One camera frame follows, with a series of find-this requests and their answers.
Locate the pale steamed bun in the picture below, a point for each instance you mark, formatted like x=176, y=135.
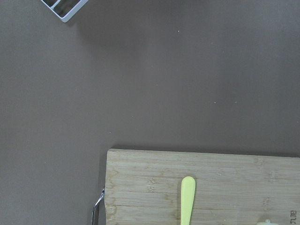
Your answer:
x=266, y=222

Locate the white wire cup rack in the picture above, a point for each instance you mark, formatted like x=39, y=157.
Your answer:
x=64, y=9

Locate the yellow plastic knife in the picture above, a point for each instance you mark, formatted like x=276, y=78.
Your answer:
x=187, y=194

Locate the wooden cutting board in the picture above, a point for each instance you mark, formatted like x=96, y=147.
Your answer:
x=142, y=187

